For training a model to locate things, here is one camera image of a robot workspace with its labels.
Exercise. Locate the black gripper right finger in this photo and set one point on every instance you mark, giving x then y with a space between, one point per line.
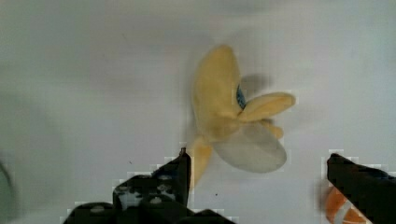
370 190

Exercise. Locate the yellow plush banana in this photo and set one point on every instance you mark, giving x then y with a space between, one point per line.
240 131

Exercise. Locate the orange slice toy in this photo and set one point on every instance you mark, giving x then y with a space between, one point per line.
339 210

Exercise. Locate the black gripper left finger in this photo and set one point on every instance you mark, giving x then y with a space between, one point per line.
158 198

